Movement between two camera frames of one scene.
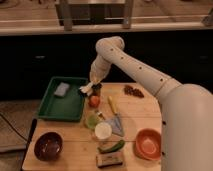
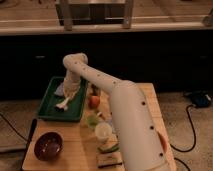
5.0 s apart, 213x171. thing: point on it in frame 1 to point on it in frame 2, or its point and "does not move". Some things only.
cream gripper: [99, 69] to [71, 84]
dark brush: [96, 88] does not move
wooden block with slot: [107, 159] does not move
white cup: [103, 130] does not move
